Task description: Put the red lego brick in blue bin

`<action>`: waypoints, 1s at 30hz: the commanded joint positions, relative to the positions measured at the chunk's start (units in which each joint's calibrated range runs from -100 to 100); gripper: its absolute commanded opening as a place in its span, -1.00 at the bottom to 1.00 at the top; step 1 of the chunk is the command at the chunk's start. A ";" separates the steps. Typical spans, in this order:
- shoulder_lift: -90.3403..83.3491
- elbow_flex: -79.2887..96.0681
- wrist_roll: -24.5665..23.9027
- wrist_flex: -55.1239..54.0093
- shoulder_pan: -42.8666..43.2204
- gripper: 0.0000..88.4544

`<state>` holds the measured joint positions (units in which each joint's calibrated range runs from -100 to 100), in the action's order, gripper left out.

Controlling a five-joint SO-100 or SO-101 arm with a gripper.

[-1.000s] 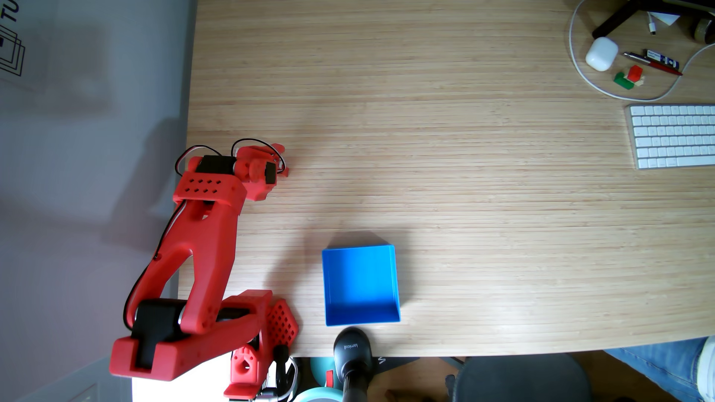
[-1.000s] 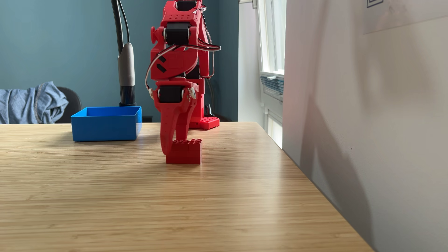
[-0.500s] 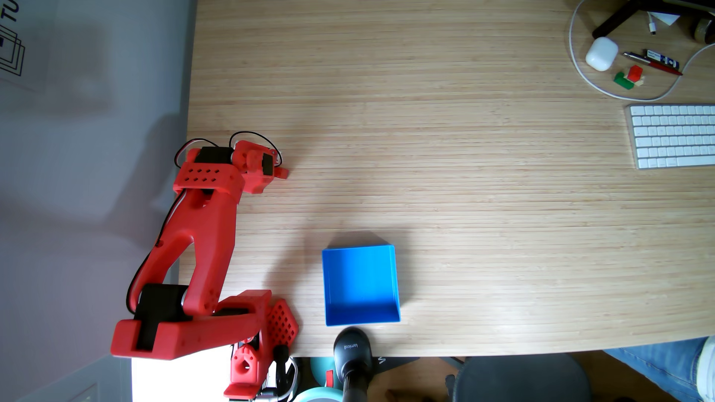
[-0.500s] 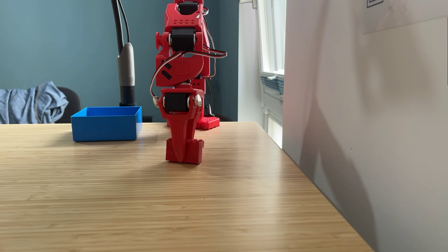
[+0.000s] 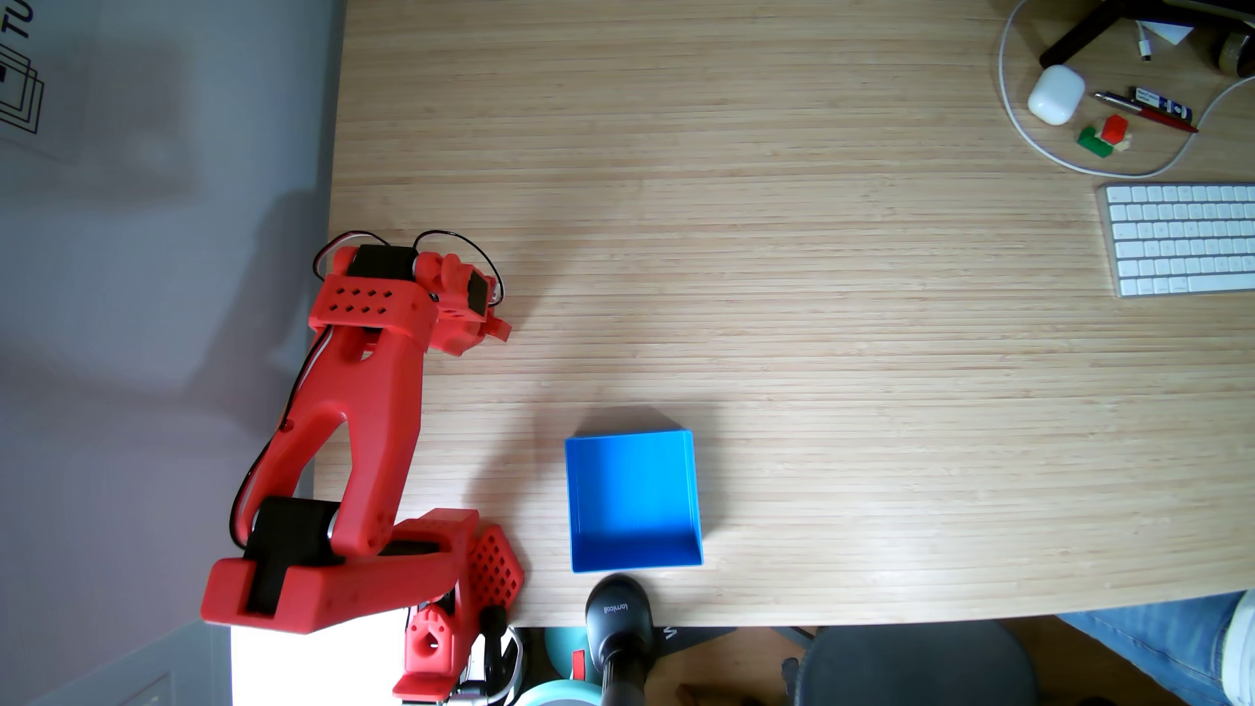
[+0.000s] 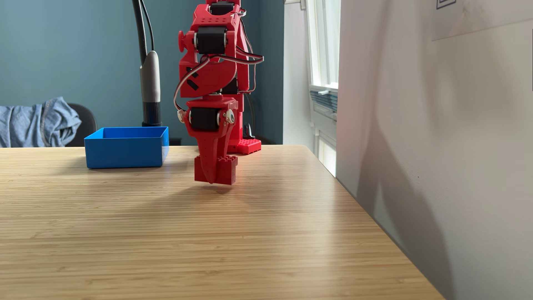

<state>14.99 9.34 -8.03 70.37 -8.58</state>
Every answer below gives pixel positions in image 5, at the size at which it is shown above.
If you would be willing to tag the black gooseneck camera mount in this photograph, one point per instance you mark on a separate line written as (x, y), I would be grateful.
(620, 618)

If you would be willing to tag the black table clamp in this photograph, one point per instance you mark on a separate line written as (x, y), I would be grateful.
(493, 647)

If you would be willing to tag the black stand leg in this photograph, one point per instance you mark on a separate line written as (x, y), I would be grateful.
(1088, 27)

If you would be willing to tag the white paper slip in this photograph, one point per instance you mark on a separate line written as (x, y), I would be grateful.
(1169, 32)

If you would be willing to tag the red printed table clamp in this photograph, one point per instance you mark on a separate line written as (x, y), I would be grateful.
(429, 652)

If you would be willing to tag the wall poster with black print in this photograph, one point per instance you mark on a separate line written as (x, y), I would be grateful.
(20, 88)

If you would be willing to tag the small red lego brick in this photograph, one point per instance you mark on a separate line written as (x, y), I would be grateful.
(1114, 128)

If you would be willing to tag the black and red pen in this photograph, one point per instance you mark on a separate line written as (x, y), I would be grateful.
(1147, 111)

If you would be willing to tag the black office chair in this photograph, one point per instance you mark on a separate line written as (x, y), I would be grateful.
(912, 667)

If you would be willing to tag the blue plastic bin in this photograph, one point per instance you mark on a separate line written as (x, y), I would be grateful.
(632, 500)

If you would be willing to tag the white earbuds case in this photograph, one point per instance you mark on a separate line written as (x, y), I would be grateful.
(1056, 94)

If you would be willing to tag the teal round object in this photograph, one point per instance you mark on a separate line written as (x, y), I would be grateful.
(559, 686)

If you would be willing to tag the small green lego brick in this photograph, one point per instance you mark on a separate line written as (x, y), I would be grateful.
(1093, 142)

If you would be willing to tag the white computer keyboard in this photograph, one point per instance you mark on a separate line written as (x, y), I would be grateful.
(1181, 240)

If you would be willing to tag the tape roll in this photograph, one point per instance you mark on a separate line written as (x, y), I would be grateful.
(1237, 54)

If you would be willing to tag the blue white usb stick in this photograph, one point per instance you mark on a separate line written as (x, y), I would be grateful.
(1165, 104)

